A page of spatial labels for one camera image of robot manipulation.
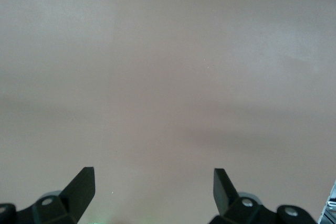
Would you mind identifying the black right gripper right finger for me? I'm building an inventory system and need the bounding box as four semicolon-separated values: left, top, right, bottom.
208;168;320;224

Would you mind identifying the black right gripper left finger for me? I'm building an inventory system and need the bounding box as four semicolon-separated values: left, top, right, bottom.
0;166;96;224

